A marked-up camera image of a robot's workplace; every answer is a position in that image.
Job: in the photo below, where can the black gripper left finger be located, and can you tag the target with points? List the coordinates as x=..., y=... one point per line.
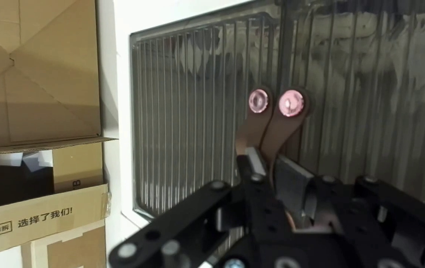
x=189, y=234

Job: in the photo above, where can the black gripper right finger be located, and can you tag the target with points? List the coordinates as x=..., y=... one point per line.
x=384, y=226

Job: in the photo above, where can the white three-tier storage cabinet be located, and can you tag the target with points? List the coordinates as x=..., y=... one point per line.
x=119, y=19

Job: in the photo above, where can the stacked cardboard boxes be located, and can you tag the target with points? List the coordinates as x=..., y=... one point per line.
x=52, y=192

